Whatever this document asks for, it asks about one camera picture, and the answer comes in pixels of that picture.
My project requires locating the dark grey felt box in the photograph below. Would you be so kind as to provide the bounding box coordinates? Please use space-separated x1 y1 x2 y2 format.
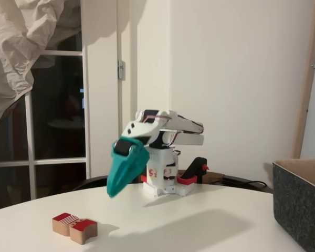
272 159 315 252

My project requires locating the light wooden post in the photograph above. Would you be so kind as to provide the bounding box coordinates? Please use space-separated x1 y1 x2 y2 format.
291 0 315 160

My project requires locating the black power cable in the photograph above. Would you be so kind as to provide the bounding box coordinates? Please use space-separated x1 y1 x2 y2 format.
222 176 269 188

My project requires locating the dark curved chair back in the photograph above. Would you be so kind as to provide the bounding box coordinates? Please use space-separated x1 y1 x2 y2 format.
72 170 274 195

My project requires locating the white glazed door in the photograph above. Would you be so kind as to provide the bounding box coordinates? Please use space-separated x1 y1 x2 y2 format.
0 28 121 212

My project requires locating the red-topped wooden block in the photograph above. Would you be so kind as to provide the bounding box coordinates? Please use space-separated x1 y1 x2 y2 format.
51 212 98 245

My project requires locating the silver door hinge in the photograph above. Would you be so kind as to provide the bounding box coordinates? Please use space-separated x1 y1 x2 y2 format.
117 59 126 80

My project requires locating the beige crumpled curtain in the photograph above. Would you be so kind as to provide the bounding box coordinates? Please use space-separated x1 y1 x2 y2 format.
0 0 82 137

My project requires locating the red white black servo cable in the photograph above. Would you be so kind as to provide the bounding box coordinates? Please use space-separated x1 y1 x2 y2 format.
143 114 174 124
161 130 180 146

